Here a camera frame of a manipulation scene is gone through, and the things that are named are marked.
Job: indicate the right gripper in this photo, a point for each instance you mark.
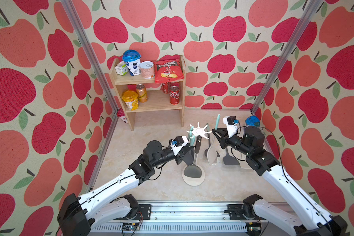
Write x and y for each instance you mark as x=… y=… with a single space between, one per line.
x=223 y=139

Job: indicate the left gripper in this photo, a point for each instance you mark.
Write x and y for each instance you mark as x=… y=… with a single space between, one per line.
x=178 y=159

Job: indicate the white utensil rack stand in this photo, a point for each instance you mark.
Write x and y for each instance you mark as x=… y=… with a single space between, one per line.
x=196 y=131

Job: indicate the grey spatula mint handle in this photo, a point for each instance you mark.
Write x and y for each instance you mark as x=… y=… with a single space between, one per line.
x=230 y=160

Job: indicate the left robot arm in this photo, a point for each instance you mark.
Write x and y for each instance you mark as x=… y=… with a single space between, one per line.
x=80 y=214

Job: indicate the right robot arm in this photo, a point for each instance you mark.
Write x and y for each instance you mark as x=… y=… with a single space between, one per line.
x=310 y=219

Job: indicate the blue lid yogurt cup floor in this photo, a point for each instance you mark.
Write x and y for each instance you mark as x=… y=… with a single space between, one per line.
x=252 y=121

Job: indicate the wooden two-tier shelf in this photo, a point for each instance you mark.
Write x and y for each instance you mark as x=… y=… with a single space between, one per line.
x=157 y=99

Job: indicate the red cola can front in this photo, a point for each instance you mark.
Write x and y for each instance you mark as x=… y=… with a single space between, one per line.
x=174 y=93

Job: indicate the red cola can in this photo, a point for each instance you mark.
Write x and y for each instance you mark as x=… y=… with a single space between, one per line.
x=165 y=87
x=174 y=93

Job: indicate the red cola can back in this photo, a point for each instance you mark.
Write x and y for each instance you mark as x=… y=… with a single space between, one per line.
x=165 y=87

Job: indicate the red white cup behind shelf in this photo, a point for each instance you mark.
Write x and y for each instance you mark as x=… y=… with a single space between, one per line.
x=121 y=115

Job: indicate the yellow mango cup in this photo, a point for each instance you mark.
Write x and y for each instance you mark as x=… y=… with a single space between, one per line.
x=130 y=98

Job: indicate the red chips bag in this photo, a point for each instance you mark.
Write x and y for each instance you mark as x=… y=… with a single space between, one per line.
x=168 y=71

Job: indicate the left circuit board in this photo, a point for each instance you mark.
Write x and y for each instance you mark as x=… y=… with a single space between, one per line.
x=130 y=227

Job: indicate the circuit board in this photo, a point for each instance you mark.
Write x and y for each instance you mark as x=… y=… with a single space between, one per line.
x=130 y=227
x=253 y=229

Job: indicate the pink cup foil lid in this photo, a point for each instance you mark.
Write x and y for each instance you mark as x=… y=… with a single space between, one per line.
x=147 y=70

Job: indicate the right circuit board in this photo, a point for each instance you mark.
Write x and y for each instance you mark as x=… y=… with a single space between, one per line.
x=253 y=229

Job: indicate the small green white carton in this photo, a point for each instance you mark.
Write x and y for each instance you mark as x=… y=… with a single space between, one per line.
x=121 y=68

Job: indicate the blue lid yogurt tub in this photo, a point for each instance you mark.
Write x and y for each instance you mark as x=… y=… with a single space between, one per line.
x=132 y=60

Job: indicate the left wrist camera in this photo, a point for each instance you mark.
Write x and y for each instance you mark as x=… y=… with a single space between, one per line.
x=178 y=143

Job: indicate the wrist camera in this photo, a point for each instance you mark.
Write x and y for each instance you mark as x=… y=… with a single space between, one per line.
x=178 y=143
x=232 y=124

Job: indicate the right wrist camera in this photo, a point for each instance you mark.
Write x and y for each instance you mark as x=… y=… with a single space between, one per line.
x=232 y=124

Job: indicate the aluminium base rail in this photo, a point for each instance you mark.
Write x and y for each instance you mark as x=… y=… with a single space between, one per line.
x=178 y=218

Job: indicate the right aluminium frame post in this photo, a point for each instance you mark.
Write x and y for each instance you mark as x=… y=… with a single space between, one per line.
x=308 y=13

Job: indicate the aluminium frame post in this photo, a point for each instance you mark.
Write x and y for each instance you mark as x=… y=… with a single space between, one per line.
x=308 y=13
x=73 y=16

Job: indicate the left aluminium frame post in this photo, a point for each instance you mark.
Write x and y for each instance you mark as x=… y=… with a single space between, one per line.
x=73 y=16

